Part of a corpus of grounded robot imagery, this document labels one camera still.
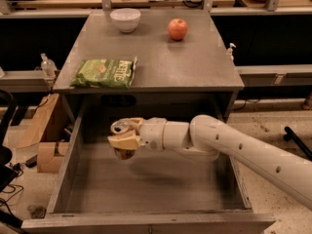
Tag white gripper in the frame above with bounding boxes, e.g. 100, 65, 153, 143
108, 117, 167, 151

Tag orange soda can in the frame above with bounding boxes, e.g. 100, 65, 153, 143
110, 120, 136, 160

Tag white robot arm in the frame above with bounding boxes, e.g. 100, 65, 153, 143
108, 115, 312, 209

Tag open grey top drawer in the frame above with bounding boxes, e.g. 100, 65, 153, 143
20, 96, 276, 234

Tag grey cabinet with top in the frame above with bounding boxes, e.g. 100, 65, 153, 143
54, 9, 244, 119

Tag green Kettle chip bag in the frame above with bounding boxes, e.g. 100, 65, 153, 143
70, 58, 137, 89

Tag brown cardboard boxes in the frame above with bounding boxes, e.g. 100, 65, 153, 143
17, 94, 69, 174

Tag clear sanitizer bottle left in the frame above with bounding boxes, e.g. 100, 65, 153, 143
41, 53, 57, 78

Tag white bowl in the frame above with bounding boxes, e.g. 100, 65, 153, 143
110, 8, 141, 33

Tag red apple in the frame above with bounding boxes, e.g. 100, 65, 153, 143
168, 19, 187, 41

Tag small white pump bottle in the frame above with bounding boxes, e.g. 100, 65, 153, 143
226, 43, 236, 60

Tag black office chair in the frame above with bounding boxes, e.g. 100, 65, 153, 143
0, 90, 20, 193

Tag black stand leg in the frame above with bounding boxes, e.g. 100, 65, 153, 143
284, 127, 312, 161

